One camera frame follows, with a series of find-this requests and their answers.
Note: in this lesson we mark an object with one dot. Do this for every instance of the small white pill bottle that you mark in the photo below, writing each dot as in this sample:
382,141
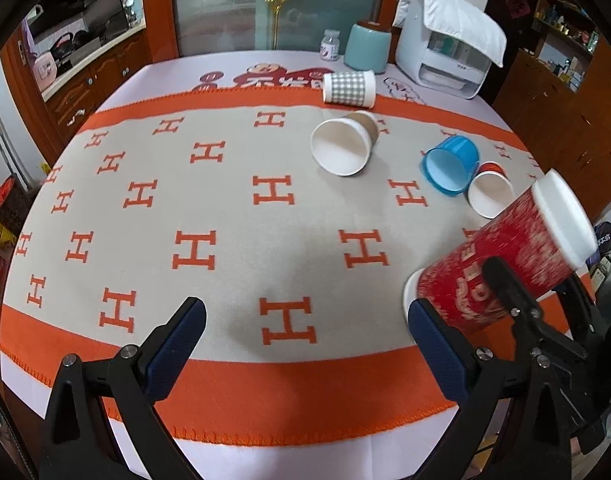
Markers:
330,47

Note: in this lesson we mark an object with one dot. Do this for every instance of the glass cabinet door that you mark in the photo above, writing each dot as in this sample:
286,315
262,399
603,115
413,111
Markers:
225,5

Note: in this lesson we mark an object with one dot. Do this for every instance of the dark basket with red items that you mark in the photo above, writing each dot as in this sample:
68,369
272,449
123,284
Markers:
8,202

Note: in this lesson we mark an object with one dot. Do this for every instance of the teal canister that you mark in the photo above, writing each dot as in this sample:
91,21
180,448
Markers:
368,47

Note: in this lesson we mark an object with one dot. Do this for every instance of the grey checked paper cup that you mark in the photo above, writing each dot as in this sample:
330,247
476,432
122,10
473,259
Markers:
349,89

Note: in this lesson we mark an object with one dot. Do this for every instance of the white countertop appliance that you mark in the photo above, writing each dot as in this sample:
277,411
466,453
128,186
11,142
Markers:
435,67

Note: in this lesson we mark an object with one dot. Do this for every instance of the wooden shelf with bottles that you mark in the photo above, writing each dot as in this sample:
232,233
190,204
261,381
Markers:
568,35

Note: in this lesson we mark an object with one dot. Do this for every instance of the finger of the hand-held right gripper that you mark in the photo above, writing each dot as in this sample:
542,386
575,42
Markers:
508,285
585,310

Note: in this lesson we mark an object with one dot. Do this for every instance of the white quilted cloth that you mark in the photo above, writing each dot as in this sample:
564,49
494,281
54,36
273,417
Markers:
450,15

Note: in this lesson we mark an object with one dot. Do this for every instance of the small red and white cup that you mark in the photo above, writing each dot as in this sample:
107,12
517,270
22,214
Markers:
490,192

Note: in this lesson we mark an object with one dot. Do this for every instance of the red cup with white lid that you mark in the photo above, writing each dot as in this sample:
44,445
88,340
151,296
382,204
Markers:
505,250

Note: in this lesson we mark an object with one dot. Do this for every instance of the wooden kitchen cabinet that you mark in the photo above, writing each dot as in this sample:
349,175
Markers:
100,85

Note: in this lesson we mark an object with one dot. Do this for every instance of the white and brown paper cup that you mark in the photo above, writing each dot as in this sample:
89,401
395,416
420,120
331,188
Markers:
343,142

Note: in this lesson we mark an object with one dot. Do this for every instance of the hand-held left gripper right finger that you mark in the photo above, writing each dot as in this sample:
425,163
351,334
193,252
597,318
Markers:
438,345

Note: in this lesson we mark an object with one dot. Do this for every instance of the wooden sideboard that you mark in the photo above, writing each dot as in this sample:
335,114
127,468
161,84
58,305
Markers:
560,120

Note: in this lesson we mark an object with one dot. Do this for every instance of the orange and beige patterned blanket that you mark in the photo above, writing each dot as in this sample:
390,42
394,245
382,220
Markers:
285,240

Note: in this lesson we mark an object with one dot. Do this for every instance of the white printed tablecloth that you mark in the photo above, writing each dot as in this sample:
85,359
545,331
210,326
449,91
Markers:
175,75

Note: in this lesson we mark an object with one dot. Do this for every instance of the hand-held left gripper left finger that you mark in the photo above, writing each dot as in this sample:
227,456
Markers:
178,340

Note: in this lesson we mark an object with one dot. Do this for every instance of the blue plastic cup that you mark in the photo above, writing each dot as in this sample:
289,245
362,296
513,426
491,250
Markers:
450,162

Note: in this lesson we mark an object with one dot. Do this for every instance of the pink container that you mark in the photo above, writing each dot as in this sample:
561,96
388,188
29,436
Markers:
44,71

